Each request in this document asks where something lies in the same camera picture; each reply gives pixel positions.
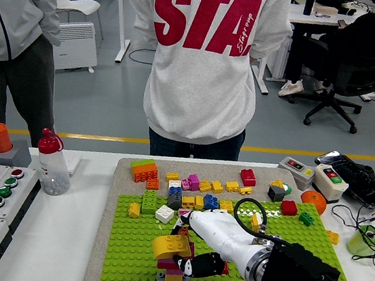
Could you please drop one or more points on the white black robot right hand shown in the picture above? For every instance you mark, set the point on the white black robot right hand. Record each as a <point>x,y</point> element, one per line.
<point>222,235</point>

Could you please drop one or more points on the yellow arched brick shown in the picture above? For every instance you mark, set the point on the yellow arched brick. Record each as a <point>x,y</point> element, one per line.
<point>171,243</point>

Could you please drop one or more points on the small yellow brick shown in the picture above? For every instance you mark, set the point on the small yellow brick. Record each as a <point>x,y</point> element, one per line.
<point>225,205</point>
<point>232,186</point>
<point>134,209</point>
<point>198,202</point>
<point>173,279</point>
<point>217,186</point>
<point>188,201</point>
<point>205,185</point>
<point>332,237</point>
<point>172,176</point>

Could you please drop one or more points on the pink square brick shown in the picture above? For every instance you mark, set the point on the pink square brick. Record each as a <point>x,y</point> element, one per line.
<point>192,252</point>

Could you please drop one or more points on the yellow and white brick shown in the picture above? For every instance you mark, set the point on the yellow and white brick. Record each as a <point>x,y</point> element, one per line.
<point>255,222</point>

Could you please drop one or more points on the flat pink brick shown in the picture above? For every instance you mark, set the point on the flat pink brick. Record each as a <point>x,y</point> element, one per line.
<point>184,212</point>

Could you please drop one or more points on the tiny yellow brick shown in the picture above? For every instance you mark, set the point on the tiny yellow brick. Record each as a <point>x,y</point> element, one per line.
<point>245,190</point>

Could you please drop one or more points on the dark grey sloped brick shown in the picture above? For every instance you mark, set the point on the dark grey sloped brick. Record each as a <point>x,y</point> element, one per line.
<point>175,202</point>

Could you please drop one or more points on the magenta tall brick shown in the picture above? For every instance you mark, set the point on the magenta tall brick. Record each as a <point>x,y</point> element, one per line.
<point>194,181</point>

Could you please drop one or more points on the white square brick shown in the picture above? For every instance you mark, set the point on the white square brick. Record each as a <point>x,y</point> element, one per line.
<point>164,214</point>
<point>174,183</point>

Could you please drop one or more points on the small pink brick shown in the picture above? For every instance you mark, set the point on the small pink brick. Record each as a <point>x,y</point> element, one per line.
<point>171,273</point>

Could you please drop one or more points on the light pink brick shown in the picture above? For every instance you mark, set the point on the light pink brick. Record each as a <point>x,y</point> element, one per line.
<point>185,184</point>

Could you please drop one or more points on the red square brick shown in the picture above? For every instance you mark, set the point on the red square brick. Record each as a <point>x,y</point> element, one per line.
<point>289,207</point>
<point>248,177</point>

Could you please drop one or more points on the magenta square brick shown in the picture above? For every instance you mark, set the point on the magenta square brick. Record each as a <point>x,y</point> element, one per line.
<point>164,264</point>

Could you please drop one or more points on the dark grey cube brick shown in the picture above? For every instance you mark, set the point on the dark grey cube brick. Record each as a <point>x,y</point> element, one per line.
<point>276,193</point>

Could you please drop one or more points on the yellow triangular brick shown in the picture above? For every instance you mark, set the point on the yellow triangular brick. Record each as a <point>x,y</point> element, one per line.
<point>277,183</point>

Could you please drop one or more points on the green and white brick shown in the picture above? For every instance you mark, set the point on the green and white brick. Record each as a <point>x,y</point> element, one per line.
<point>286,189</point>

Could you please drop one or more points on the tall green brick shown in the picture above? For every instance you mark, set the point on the tall green brick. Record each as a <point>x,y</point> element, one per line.
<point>149,201</point>

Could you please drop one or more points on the small green brick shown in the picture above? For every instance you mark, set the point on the small green brick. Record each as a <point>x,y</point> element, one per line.
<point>306,218</point>

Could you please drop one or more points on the small orange brick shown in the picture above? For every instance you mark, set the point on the small orange brick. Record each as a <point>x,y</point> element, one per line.
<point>152,184</point>

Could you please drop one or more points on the green studded baseplate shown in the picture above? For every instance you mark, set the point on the green studded baseplate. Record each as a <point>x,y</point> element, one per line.
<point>128,245</point>

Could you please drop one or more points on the large orange brick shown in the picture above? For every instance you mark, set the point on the large orange brick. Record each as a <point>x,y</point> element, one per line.
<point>144,173</point>

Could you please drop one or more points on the light green flat brick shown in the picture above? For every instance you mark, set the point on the light green flat brick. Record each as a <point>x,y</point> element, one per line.
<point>142,163</point>

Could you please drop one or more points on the orange fruit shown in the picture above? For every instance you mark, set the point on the orange fruit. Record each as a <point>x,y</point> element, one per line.
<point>313,200</point>

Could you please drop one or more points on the grey-brown table mat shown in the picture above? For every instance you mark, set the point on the grey-brown table mat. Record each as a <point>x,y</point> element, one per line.
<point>100,241</point>

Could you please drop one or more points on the translucent green cup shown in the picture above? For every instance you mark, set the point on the translucent green cup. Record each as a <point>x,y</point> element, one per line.
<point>358,244</point>

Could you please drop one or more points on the white panel under desk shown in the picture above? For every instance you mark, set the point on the white panel under desk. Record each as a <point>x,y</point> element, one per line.
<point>278,62</point>

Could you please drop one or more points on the clear bottle with red cap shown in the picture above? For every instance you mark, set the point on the clear bottle with red cap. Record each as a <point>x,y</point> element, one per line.
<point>52,169</point>

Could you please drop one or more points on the black office chair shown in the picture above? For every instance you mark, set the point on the black office chair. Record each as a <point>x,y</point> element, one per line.
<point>347,76</point>

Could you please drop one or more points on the grey holder block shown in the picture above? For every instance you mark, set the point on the grey holder block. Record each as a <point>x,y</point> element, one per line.
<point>19,156</point>

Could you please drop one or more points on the white office desk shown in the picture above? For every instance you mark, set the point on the white office desk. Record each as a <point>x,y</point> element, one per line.
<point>317,18</point>
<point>122,16</point>

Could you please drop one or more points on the white panel heater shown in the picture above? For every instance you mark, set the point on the white panel heater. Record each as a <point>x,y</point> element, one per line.
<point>77,44</point>

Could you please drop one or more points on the black smartphone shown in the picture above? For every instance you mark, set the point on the black smartphone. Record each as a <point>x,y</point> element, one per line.
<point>341,23</point>

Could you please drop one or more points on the black bottle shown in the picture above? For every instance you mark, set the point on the black bottle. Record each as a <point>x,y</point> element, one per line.
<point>308,3</point>

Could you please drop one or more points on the small cardboard box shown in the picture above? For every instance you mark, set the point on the small cardboard box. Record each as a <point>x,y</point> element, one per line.
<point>326,10</point>

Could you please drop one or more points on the seated person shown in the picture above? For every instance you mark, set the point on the seated person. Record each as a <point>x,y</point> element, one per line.
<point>368,33</point>

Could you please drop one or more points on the white plastic chair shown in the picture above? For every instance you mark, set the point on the white plastic chair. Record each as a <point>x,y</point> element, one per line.
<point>77,5</point>

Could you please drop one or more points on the grey two-button switch box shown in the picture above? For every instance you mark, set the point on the grey two-button switch box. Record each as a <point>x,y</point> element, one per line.
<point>295,171</point>

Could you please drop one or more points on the beige two-button switch box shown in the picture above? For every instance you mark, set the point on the beige two-button switch box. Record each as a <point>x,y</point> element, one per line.
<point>330,184</point>

